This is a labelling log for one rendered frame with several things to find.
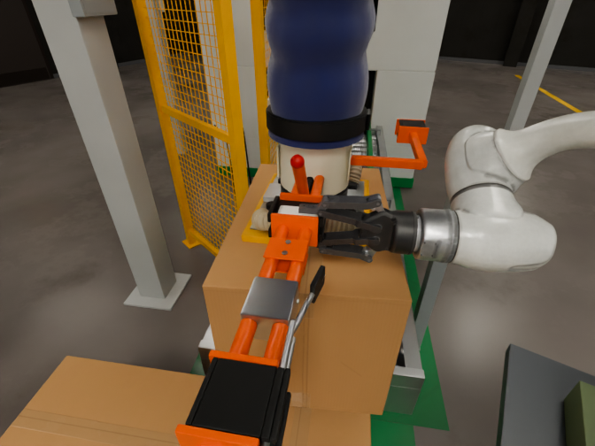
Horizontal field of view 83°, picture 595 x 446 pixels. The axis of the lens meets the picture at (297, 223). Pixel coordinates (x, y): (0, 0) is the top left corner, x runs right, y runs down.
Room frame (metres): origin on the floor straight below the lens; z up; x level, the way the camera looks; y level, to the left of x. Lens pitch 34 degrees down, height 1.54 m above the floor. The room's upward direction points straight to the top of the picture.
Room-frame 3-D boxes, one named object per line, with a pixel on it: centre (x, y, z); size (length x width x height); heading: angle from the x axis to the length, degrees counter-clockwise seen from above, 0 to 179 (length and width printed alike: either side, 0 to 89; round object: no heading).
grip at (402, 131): (1.02, -0.35, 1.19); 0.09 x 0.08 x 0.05; 81
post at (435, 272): (1.12, -0.61, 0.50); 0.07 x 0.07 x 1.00; 81
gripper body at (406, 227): (0.48, -0.16, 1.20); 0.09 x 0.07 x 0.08; 81
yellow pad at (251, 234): (0.78, 0.05, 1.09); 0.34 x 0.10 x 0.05; 171
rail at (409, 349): (1.74, -0.53, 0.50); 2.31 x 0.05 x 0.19; 171
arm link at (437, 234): (0.47, -0.23, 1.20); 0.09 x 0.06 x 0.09; 171
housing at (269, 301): (0.31, 0.03, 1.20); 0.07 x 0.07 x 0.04; 81
